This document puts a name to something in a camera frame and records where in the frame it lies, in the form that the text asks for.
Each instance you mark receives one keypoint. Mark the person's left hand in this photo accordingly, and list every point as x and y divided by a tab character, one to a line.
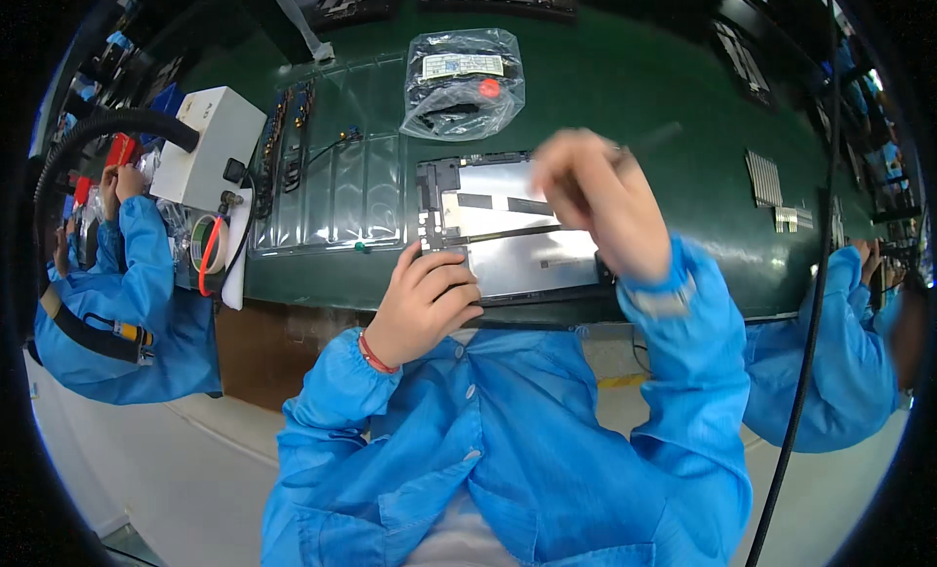
410	318

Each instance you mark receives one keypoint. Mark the person's right hand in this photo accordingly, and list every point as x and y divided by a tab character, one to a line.
607	216

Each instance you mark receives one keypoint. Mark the person's right fingers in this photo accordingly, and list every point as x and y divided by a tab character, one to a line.
571	173

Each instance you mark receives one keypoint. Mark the silver tablet back panel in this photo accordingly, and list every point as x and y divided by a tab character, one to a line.
512	230

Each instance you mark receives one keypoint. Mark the dark slim hand tool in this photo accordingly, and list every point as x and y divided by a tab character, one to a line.
655	139

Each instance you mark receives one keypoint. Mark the clear bag of black parts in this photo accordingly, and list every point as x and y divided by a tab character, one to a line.
462	84

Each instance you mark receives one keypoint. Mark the large ribbed metal strip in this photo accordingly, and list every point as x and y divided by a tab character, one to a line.
763	179

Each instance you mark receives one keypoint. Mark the small ribbed metal strip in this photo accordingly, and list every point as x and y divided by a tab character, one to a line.
793	218

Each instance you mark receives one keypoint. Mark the clear plastic parts tray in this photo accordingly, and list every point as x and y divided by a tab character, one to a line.
344	172

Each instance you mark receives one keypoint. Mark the rows of small dark components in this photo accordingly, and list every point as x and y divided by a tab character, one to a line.
285	146

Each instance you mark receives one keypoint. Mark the person's body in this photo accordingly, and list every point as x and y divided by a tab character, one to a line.
505	457

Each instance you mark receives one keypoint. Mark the white foam sheet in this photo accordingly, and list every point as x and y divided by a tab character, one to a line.
236	274

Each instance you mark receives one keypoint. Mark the white square box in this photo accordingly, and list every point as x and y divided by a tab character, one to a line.
209	146

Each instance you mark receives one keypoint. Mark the blue bin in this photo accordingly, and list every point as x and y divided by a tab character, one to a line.
165	100

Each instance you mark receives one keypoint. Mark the red box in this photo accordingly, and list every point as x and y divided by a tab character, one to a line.
121	150

